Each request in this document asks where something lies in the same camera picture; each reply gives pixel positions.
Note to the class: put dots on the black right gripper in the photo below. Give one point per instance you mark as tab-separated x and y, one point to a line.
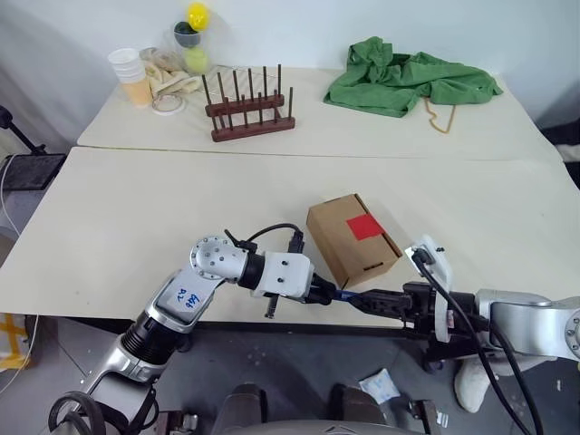
419	303

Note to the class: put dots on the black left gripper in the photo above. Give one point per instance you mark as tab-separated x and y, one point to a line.
313	290

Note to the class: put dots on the brown cardboard box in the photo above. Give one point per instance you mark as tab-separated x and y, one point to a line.
344	254

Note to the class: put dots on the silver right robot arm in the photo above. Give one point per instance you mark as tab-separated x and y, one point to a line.
521	321

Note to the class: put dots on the red tape piece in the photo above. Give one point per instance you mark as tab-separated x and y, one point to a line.
364	226

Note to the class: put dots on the white tape roll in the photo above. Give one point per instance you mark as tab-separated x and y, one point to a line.
158	110

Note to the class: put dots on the white box with yellow tape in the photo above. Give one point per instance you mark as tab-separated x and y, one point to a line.
13	344

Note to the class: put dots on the white paper packet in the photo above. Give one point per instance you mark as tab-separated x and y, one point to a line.
379	387

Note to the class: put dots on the dark rounded shape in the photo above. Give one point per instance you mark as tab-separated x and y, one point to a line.
353	403
240	408

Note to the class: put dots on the white shoe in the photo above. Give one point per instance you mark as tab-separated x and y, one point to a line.
471	389

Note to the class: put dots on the dark wooden peg rack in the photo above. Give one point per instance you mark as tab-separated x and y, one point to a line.
249	122

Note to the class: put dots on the crumpled green cloth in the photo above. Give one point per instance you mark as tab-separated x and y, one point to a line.
399	81

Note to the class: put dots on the yellow-green tennis ball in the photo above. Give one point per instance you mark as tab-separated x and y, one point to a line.
196	61

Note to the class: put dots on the beige crumpled cloth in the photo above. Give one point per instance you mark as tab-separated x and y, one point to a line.
170	77

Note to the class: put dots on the stacked paper cups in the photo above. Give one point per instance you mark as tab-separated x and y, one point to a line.
133	81

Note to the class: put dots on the clear plastic tube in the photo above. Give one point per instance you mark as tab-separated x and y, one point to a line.
188	41

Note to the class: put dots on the yellow ball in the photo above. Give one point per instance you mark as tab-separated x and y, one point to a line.
198	16

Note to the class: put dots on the black floor mat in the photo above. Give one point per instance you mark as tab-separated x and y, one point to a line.
31	172

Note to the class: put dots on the black stand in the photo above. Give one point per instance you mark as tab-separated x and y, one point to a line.
20	133

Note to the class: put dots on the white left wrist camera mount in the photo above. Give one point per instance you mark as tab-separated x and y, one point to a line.
285	274

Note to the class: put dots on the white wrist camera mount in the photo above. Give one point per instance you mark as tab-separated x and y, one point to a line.
437	263
285	274

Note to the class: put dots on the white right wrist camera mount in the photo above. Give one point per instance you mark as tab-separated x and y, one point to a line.
437	263

